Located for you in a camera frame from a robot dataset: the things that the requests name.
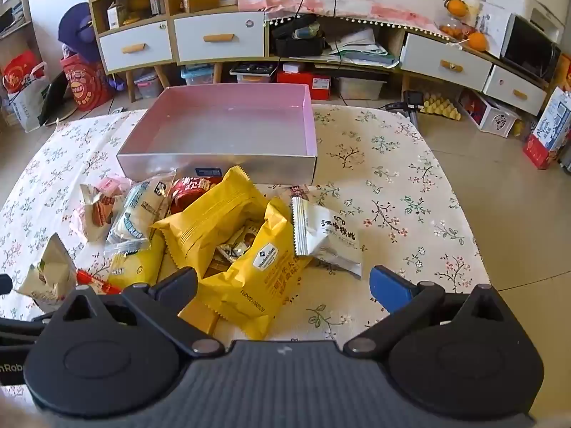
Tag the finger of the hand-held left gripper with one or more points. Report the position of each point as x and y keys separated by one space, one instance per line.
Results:
x=22 y=330
x=5 y=284

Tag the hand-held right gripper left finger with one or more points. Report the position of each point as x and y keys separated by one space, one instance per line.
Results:
x=178 y=286

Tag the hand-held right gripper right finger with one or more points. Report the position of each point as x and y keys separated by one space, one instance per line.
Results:
x=388 y=290

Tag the cream green snack packet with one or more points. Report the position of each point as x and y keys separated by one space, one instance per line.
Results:
x=47 y=276

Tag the small yellow snack packet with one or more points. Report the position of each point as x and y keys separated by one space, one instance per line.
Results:
x=134 y=267

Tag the large yellow snack packet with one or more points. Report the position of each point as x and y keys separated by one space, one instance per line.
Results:
x=209 y=214
x=254 y=285

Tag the white blue bread stick packet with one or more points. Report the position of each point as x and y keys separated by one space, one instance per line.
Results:
x=138 y=214

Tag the red snack packet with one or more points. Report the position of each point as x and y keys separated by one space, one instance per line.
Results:
x=192 y=194

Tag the clear brown cake packet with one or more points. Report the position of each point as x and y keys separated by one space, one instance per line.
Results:
x=96 y=214

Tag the pink cardboard box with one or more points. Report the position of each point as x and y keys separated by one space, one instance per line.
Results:
x=223 y=116

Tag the floral tablecloth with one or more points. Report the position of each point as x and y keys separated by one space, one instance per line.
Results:
x=401 y=249

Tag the small brown candy packet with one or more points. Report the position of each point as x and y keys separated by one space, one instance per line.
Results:
x=232 y=254

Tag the white snack packet black print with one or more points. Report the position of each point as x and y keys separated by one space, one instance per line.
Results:
x=325 y=236

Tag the red sausage stick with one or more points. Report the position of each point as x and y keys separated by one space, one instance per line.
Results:
x=96 y=281

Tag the small red white packet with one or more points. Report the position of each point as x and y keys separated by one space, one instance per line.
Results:
x=298 y=191

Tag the yellow egg foam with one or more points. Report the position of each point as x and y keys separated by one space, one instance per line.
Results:
x=441 y=108

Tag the white red shopping bag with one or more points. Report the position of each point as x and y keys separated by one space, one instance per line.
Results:
x=24 y=93

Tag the black flat board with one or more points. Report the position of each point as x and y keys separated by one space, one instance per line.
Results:
x=52 y=98

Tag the large clear storage bin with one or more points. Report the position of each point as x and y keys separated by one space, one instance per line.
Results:
x=360 y=88

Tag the white box red print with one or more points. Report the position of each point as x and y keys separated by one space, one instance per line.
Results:
x=490 y=113

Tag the small clear storage bin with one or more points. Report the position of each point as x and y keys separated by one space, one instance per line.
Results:
x=146 y=84

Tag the clear bin blue lid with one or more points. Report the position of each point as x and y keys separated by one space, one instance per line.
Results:
x=196 y=76

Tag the red printed bag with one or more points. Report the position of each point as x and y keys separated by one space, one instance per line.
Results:
x=84 y=82

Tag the clear bin orange label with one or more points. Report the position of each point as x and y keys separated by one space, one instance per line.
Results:
x=252 y=79

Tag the red cardboard box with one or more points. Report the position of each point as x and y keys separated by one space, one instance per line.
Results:
x=303 y=85

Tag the blue white carton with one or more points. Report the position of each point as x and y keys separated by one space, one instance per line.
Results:
x=551 y=129

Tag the pile of loose papers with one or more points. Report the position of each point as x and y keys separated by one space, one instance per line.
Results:
x=361 y=47

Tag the wooden low sideboard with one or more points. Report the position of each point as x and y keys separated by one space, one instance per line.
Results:
x=393 y=41

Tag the black storage case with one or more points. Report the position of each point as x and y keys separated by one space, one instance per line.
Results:
x=299 y=44

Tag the purple hat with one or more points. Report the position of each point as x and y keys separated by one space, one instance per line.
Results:
x=78 y=31

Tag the orange fruit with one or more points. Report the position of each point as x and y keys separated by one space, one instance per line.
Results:
x=457 y=6
x=476 y=41

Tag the bag of small oranges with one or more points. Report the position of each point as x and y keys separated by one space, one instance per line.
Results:
x=453 y=29

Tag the wooden bookshelf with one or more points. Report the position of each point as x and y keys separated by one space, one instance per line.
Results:
x=13 y=9

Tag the black microwave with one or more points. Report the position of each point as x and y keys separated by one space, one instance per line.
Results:
x=531 y=51

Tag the yellow bag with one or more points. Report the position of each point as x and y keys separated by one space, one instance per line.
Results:
x=136 y=9

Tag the small white orange box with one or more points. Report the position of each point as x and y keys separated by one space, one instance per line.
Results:
x=156 y=3

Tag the pink patterned cloth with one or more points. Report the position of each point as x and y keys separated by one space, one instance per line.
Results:
x=357 y=6

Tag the brown cardboard box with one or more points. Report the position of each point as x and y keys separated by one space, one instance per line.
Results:
x=200 y=1

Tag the wooden shelf cabinet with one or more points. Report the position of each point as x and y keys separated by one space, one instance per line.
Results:
x=171 y=0

